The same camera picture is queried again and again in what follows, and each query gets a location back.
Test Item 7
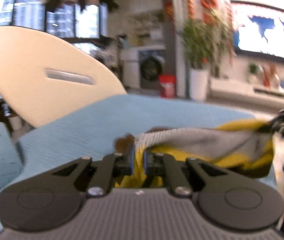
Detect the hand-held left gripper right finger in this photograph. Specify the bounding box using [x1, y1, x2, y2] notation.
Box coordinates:
[143, 150, 233, 197]

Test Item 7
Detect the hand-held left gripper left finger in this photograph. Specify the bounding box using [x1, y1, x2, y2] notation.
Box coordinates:
[51, 144, 135, 197]

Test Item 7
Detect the striped knit sweater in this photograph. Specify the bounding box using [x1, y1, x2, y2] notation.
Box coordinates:
[113, 119, 282, 188]

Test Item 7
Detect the red vase with flowers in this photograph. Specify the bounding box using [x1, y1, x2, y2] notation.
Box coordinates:
[262, 65, 278, 88]

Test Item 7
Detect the small potted plant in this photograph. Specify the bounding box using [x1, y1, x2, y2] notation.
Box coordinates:
[247, 62, 260, 83]

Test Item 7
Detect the blue quilted sofa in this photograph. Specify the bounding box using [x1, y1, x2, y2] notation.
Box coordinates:
[0, 94, 277, 240]

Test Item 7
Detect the white television cabinet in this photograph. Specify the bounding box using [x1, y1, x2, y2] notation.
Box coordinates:
[210, 77, 284, 110]

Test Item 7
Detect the television screen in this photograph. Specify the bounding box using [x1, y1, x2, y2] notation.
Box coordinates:
[233, 1, 284, 63]

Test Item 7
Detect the red bucket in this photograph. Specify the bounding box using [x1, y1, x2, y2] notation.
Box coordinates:
[158, 74, 177, 98]

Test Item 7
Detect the white tall plant pot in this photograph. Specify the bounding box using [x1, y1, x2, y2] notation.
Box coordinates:
[189, 68, 210, 102]

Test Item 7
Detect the grey washing machine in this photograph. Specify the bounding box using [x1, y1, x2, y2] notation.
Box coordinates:
[138, 46, 167, 90]

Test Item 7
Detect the bamboo plant with red ornaments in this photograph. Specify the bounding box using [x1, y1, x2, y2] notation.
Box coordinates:
[199, 0, 236, 63]

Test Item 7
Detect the tall green plant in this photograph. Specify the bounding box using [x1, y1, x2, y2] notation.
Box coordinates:
[179, 17, 232, 70]

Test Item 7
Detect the beige massage chair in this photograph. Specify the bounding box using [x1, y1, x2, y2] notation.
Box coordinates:
[0, 26, 127, 128]

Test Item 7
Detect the large window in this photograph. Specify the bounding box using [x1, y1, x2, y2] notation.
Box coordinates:
[0, 0, 109, 39]

